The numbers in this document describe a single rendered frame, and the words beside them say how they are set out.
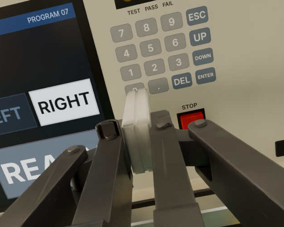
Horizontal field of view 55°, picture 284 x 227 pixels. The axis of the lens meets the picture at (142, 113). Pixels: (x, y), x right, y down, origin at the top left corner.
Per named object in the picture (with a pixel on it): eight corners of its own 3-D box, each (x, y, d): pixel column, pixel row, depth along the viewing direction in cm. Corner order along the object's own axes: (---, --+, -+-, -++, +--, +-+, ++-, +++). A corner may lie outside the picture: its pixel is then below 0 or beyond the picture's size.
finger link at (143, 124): (135, 123, 14) (149, 120, 14) (136, 88, 20) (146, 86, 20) (147, 173, 15) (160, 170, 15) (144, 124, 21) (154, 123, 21)
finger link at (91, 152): (130, 182, 13) (70, 193, 13) (133, 138, 18) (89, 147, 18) (122, 155, 13) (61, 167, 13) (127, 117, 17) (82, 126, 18)
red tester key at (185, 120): (206, 133, 22) (203, 113, 22) (184, 138, 22) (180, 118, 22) (203, 129, 23) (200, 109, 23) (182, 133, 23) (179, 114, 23)
